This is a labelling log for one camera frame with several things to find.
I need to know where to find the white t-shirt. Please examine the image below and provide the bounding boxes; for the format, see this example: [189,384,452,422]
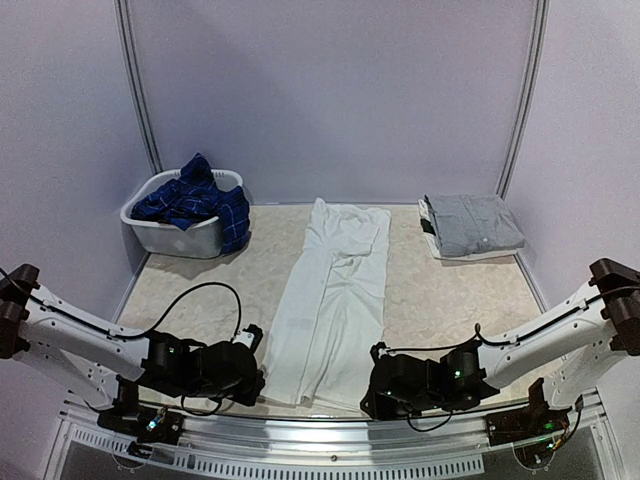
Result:
[262,198,392,409]

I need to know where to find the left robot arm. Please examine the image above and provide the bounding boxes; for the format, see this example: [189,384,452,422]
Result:
[1,264,265,434]

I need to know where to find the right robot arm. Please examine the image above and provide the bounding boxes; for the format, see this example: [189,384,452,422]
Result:
[360,258,639,436]

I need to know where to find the white plastic laundry basket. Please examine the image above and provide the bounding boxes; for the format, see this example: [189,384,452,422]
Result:
[120,169,250,259]

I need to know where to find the folded white garment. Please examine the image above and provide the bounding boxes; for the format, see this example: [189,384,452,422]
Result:
[417,197,521,261]

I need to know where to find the blue plaid shirt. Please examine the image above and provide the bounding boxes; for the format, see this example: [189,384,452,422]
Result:
[134,153,231,230]

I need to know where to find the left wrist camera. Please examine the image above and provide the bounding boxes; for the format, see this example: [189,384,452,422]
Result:
[231,324,264,354]

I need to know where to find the aluminium front rail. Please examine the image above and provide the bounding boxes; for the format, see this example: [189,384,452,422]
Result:
[45,390,627,479]

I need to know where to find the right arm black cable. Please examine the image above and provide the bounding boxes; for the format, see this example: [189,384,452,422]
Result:
[404,284,640,434]

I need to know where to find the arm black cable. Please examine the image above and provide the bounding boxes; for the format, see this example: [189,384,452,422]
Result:
[404,284,640,434]
[0,264,244,416]

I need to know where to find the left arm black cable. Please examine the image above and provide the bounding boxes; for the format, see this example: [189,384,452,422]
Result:
[0,264,244,416]

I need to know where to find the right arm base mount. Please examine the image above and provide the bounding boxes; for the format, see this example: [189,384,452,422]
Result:
[484,378,584,473]

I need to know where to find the left corner wall post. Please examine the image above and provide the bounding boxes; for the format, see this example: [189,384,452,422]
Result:
[113,0,163,175]

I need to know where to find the corner wall post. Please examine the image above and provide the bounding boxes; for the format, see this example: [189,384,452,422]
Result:
[496,0,549,200]
[113,0,163,175]

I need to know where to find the right corner wall post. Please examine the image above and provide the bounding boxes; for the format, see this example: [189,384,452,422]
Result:
[496,0,549,200]

